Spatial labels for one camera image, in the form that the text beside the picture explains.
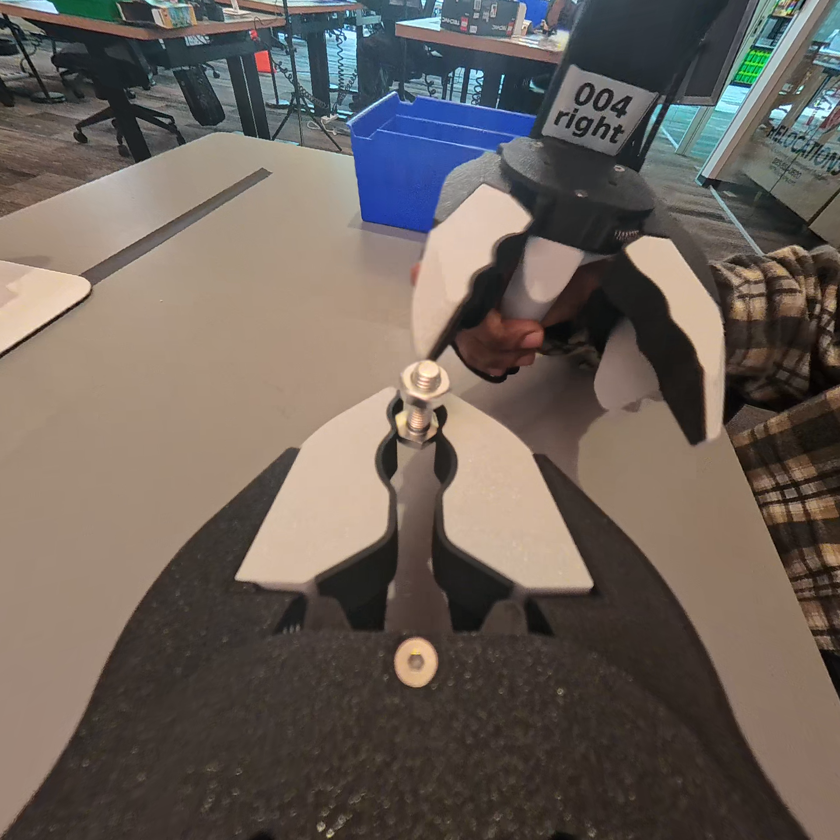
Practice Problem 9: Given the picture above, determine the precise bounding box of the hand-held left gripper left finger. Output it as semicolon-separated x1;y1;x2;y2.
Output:
235;387;399;631

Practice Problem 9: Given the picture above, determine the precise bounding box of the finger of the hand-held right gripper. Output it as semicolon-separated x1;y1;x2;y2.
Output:
592;234;727;448
410;182;535;362

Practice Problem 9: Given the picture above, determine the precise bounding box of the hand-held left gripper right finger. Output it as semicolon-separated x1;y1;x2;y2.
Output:
433;395;595;632

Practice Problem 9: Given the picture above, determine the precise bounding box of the blue plastic bin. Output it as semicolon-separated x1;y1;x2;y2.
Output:
346;91;538;232

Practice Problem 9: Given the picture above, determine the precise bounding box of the silver hex bolt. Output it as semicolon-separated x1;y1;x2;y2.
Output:
395;364;442;448

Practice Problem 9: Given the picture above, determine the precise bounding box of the silver hex nut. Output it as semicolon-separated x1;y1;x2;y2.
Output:
398;362;452;403

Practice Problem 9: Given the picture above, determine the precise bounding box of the person's right forearm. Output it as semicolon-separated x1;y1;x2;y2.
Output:
545;244;840;411

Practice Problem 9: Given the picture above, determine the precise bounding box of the person's right hand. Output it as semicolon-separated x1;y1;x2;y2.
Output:
456;261;623;378

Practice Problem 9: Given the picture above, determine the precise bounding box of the wooden desk with black legs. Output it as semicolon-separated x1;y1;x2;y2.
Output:
395;16;567;116
0;0;287;163
217;0;366;99

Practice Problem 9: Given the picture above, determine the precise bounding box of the black cardboard box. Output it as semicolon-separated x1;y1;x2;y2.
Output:
441;0;527;38

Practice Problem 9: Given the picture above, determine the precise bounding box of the person's plaid shirt torso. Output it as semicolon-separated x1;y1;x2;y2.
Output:
730;387;840;655

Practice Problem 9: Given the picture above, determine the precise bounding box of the black tripod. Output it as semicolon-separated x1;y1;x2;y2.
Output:
271;0;344;154

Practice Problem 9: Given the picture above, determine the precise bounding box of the black hanging bag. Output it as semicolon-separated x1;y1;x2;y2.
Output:
174;66;227;129

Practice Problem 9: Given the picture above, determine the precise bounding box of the wooden document stand white base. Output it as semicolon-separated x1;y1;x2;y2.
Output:
0;259;91;357

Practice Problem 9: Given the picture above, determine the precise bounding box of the colourful printed box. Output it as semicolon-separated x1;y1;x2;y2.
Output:
118;0;198;30

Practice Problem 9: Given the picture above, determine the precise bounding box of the black office chair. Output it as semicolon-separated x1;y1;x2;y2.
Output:
51;25;189;158

